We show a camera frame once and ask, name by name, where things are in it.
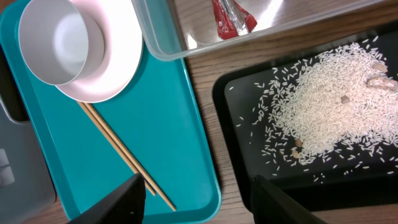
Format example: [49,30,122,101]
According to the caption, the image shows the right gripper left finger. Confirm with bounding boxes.
[68,174,146,224]

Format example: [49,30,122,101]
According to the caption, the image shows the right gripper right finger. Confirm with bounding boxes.
[250,175,326,224]

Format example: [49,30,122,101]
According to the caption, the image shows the white rice pile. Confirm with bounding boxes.
[237,35,397,175]

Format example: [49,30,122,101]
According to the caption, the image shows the grey-green bowl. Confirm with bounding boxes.
[18,0,105,86]

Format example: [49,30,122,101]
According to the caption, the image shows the red snack wrapper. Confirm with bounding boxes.
[212,0,257,40]

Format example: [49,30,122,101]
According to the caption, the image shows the grey dishwasher rack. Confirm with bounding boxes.
[1,52,56,223]

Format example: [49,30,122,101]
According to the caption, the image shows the teal serving tray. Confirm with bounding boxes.
[1,1,221,223]

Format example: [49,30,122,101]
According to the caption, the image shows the black tray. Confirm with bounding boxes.
[212,21,397,212]

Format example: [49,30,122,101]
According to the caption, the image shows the lower wooden chopstick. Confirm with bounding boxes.
[83,101,177,212]

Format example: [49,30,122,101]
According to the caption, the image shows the wooden chopstick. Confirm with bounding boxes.
[83,101,177,212]
[76,101,157,197]

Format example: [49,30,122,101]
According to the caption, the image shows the upper wooden chopstick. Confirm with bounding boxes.
[76,101,157,197]

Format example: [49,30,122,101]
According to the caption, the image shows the large white plate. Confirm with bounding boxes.
[57,0,144,103]

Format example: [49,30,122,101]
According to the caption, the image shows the clear plastic bin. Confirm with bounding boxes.
[133,0,397,63]

